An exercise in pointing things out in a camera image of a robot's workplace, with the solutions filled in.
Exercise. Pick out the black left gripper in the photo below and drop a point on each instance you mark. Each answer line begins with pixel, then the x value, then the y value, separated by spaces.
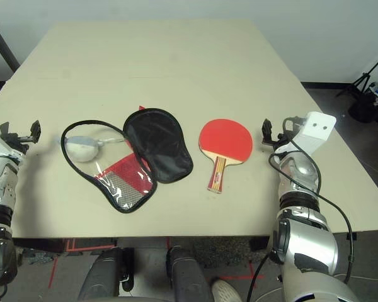
pixel 19 140

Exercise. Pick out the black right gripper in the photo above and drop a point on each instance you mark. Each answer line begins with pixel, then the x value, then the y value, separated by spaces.
pixel 278 141

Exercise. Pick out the red ping-pong paddle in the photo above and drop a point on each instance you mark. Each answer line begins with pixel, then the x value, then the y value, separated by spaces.
pixel 223 135

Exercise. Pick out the white grey plush charm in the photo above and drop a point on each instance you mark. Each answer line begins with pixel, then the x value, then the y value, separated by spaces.
pixel 80 151

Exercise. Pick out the red black paddle case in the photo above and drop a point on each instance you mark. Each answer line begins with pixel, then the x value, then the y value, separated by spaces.
pixel 157 148

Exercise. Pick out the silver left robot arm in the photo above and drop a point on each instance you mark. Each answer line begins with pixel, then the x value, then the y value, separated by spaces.
pixel 0 176

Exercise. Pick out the black-framed side table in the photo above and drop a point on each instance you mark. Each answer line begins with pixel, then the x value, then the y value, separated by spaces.
pixel 6 48

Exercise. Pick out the black tripod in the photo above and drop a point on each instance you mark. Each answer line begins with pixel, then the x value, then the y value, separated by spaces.
pixel 363 77

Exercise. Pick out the grey robot left leg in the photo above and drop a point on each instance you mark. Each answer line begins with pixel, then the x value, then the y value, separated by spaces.
pixel 100 277

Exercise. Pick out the grey robot leg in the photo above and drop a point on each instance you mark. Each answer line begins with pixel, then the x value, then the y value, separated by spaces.
pixel 100 277
pixel 186 277

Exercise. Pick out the white shoe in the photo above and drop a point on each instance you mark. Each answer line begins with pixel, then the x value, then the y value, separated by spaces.
pixel 225 292

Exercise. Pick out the grey robot right leg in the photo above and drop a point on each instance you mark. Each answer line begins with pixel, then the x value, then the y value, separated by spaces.
pixel 186 277

